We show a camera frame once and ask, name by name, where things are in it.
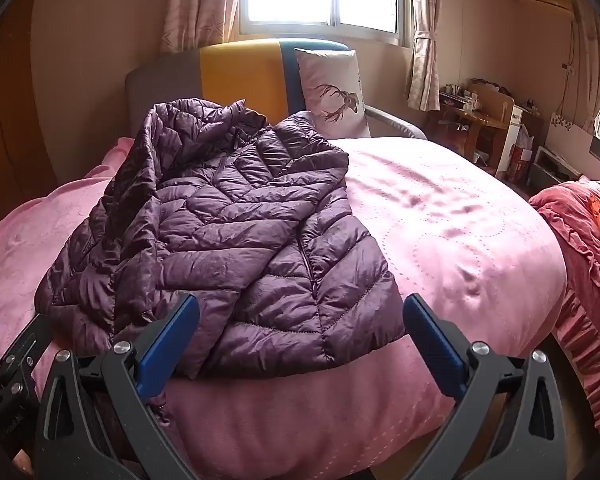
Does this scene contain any purple quilted down jacket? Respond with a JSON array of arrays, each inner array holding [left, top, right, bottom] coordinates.
[[34, 99, 404, 378]]

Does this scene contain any wooden wardrobe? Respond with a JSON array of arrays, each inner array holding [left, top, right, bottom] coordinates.
[[0, 0, 58, 221]]

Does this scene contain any pink bed duvet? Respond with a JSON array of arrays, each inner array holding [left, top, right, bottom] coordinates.
[[0, 135, 567, 480]]

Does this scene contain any red white shopping bag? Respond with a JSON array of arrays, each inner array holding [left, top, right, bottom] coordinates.
[[505, 125, 534, 183]]

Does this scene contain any low grey side shelf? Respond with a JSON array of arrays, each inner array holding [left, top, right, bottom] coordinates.
[[527, 146, 581, 193]]

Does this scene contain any grey yellow blue headboard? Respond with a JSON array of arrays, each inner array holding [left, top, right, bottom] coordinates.
[[124, 38, 349, 134]]

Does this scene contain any wooden desk with clutter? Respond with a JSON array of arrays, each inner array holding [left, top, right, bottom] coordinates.
[[428, 79, 545, 180]]

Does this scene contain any white deer print pillow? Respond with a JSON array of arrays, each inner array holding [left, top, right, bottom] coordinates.
[[294, 49, 370, 140]]

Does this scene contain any right pink curtain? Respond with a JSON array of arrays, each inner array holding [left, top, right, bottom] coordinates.
[[405, 0, 441, 112]]

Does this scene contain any pink curtain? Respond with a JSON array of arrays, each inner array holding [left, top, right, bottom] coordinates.
[[405, 0, 441, 112], [160, 0, 239, 53]]

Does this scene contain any left pink curtain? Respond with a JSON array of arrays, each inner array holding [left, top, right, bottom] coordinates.
[[160, 0, 239, 53]]

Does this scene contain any far side curtain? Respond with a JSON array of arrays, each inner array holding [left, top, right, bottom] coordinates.
[[577, 0, 600, 136]]

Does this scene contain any grey metal bed rail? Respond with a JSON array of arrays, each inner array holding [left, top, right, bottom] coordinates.
[[365, 105, 427, 140]]

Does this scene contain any wall air conditioner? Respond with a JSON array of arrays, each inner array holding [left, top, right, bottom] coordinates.
[[518, 0, 576, 22]]

